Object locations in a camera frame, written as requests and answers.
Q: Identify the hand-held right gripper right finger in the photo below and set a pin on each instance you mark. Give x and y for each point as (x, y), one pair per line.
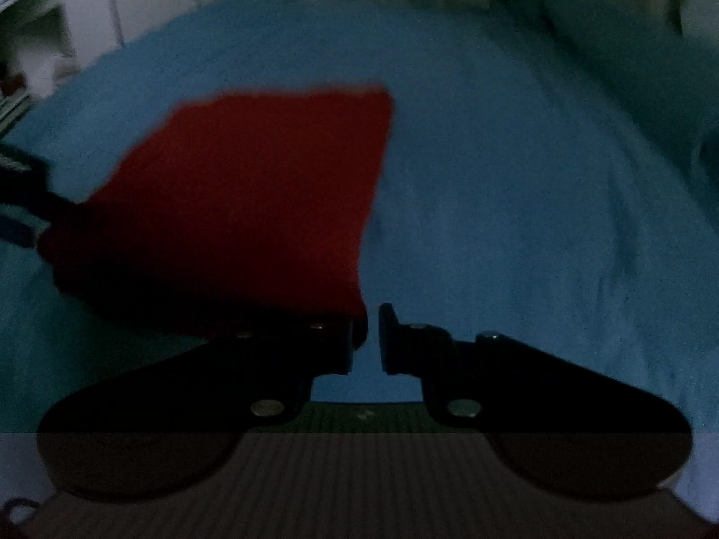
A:
(387, 342)

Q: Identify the white shelf unit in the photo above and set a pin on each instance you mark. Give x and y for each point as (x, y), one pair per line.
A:
(50, 22)

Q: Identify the blue pillow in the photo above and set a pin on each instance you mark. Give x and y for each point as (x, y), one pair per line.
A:
(618, 56)

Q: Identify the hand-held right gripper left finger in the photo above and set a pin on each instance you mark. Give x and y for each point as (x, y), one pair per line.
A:
(351, 348)

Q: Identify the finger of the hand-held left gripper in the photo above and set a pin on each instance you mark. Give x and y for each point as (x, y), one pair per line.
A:
(17, 233)
(33, 188)

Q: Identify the red long-sleeved sweater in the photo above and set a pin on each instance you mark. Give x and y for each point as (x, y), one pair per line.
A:
(253, 191)

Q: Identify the blue bed sheet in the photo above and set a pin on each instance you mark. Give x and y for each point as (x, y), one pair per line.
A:
(505, 208)

